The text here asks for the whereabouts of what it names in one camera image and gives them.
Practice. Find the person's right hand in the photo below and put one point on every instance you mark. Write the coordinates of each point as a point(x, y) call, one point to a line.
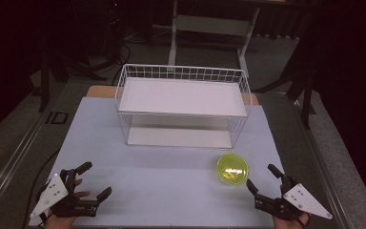
point(286, 224)

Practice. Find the pale table mat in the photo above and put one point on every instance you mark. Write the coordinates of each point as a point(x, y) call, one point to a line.
point(171, 191)

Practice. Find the white metal stand frame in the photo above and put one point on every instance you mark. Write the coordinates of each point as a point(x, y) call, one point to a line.
point(213, 25)

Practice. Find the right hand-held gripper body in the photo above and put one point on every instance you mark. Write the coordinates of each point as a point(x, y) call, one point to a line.
point(301, 198)

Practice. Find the black stand leg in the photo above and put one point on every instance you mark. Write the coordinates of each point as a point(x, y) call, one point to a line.
point(307, 101)

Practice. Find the aluminium rail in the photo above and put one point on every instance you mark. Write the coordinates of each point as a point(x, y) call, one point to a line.
point(19, 152)
point(324, 165)

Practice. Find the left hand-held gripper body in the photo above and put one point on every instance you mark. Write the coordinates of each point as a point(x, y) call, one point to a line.
point(54, 194)

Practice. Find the yellow-green plastic bowl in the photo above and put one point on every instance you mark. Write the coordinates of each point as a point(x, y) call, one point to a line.
point(232, 168)

